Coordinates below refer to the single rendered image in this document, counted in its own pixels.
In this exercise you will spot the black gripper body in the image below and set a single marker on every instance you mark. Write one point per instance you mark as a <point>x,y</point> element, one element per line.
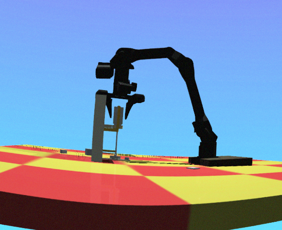
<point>139,98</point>

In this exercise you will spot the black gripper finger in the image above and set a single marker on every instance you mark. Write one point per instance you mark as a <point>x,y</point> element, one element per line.
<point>129,105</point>
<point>109,106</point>

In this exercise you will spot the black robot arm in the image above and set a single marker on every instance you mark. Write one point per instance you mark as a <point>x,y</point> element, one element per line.
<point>121,62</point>

